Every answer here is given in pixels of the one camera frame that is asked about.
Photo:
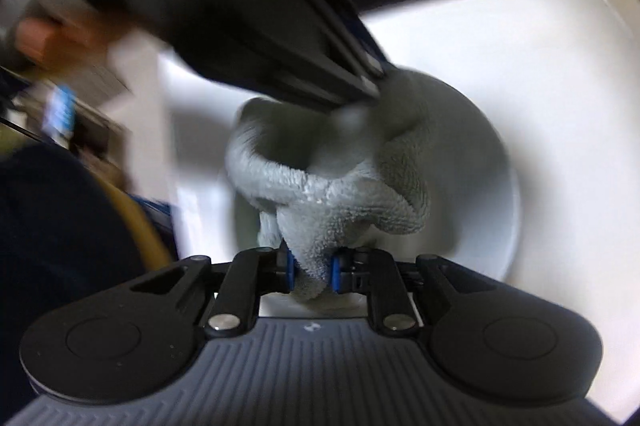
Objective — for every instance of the dark blue clothing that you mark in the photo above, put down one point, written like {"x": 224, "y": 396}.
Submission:
{"x": 55, "y": 256}

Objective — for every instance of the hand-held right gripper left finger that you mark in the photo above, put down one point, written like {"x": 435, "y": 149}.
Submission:
{"x": 289, "y": 268}

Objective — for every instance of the grey cleaning cloth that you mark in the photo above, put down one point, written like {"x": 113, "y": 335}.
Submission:
{"x": 350, "y": 201}

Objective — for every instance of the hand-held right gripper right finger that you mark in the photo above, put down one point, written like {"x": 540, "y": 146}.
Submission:
{"x": 336, "y": 271}

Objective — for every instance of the yellow curved object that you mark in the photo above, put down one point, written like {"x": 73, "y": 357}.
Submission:
{"x": 145, "y": 231}

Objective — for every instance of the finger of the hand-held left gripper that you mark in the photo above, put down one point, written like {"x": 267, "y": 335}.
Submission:
{"x": 330, "y": 85}
{"x": 365, "y": 45}

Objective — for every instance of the white ceramic bowl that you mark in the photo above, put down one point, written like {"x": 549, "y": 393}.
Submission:
{"x": 480, "y": 186}

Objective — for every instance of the person's left hand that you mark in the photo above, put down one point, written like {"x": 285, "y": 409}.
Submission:
{"x": 55, "y": 36}

